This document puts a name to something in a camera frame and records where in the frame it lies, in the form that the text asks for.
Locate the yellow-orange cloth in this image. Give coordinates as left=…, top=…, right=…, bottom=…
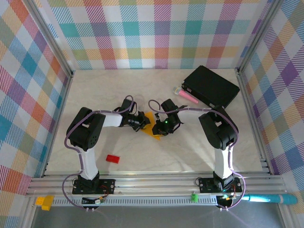
left=140, top=111, right=167, bottom=141

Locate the pink toy microphone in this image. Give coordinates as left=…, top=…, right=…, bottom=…
left=172, top=86, right=199, bottom=105

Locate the red toy brick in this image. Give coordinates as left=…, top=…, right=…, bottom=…
left=105, top=154, right=121, bottom=164

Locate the black hard case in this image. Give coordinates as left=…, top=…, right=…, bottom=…
left=180, top=66, right=240, bottom=109

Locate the small circuit board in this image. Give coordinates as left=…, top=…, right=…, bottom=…
left=82, top=196, right=107, bottom=205
left=217, top=193, right=236, bottom=201

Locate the yellow toy brick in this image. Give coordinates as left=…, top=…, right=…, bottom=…
left=35, top=195, right=55, bottom=211

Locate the teal marker pen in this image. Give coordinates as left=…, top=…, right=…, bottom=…
left=244, top=193, right=298, bottom=206

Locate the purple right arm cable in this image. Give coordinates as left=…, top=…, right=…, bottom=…
left=148, top=99, right=248, bottom=211

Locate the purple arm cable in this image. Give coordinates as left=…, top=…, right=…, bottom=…
left=148, top=99, right=248, bottom=211
left=62, top=95, right=137, bottom=211

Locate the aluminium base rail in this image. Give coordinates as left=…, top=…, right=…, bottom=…
left=26, top=174, right=288, bottom=198

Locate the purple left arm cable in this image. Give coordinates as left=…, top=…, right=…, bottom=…
left=62, top=95, right=137, bottom=211

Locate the grey slotted cable duct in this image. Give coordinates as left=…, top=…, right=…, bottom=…
left=51, top=197, right=219, bottom=207

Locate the aluminium frame post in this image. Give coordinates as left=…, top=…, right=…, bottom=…
left=22, top=0, right=75, bottom=79
left=236, top=0, right=282, bottom=74

